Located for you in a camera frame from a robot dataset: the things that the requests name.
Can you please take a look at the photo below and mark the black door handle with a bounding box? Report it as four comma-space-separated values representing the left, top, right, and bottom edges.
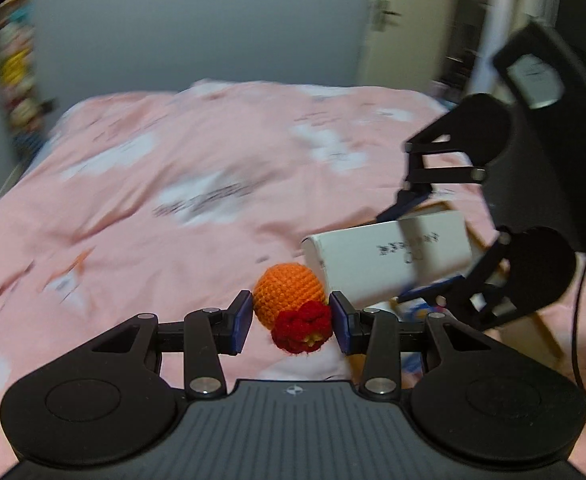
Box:
368, 0, 401, 33

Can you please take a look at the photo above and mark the pink printed blanket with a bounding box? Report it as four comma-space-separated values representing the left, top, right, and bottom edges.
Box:
0, 79, 586, 466

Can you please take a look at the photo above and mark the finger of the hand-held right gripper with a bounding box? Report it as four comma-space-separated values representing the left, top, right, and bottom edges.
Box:
395, 229, 512, 332
375, 114, 488, 223

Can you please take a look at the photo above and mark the orange cardboard box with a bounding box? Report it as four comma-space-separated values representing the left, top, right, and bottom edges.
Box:
348, 200, 566, 381

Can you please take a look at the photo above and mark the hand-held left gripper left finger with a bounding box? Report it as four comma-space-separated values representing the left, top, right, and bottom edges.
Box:
90, 290, 254, 401

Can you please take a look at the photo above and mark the cream door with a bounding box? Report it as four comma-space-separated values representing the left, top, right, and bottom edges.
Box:
358, 0, 498, 93

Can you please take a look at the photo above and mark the white long box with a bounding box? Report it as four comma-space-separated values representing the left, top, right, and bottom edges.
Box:
300, 210, 474, 306

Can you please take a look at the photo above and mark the hanging row of plush toys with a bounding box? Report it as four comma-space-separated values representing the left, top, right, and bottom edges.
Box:
0, 0, 56, 146

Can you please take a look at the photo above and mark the orange and red crochet toy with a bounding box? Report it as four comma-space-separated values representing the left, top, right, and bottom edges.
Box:
252, 264, 334, 357

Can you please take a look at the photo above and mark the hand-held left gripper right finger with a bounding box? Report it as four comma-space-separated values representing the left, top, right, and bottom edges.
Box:
329, 291, 496, 401

